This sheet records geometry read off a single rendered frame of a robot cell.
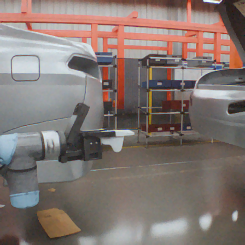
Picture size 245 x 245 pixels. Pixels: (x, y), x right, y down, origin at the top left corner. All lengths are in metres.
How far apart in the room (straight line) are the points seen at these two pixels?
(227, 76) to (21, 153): 3.76
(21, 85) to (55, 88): 0.21
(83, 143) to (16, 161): 0.18
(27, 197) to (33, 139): 0.15
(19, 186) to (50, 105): 1.03
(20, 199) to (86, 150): 0.21
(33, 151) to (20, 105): 1.03
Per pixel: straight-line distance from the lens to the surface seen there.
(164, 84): 5.83
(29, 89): 1.69
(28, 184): 0.72
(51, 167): 1.76
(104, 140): 0.75
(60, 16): 7.69
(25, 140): 0.69
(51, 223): 2.88
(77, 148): 0.75
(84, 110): 0.75
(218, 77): 4.12
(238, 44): 4.19
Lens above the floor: 1.38
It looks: 8 degrees down
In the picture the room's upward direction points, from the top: straight up
